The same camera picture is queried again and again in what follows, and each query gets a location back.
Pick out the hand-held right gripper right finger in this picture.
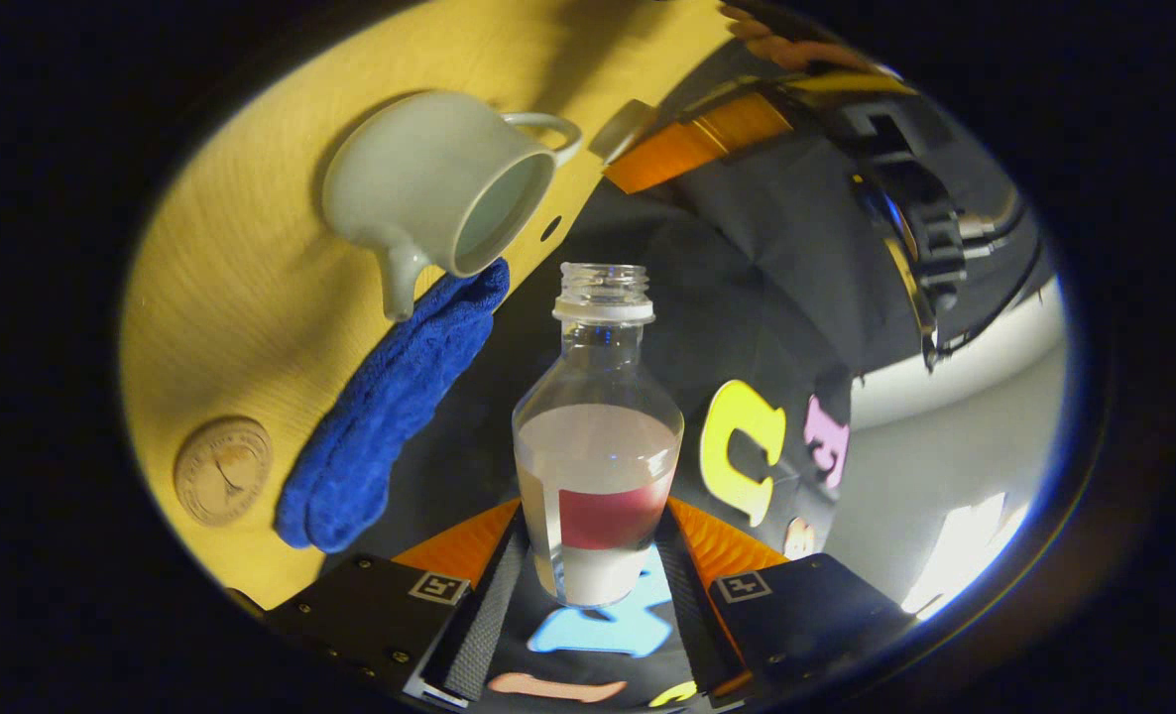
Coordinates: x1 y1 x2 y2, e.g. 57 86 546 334
652 496 921 707

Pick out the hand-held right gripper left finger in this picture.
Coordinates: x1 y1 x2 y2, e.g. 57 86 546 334
261 499 531 707

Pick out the white teacup lid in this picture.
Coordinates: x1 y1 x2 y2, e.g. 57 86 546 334
588 99 658 165

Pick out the clear water bottle red label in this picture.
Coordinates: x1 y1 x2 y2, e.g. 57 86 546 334
512 263 685 608

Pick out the white ceramic teacup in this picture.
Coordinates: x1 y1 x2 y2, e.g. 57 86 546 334
322 91 583 322

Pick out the round cork coaster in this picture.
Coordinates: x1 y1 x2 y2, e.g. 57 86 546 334
174 416 274 528

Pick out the blue towel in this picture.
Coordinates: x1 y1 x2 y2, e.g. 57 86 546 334
274 258 512 554

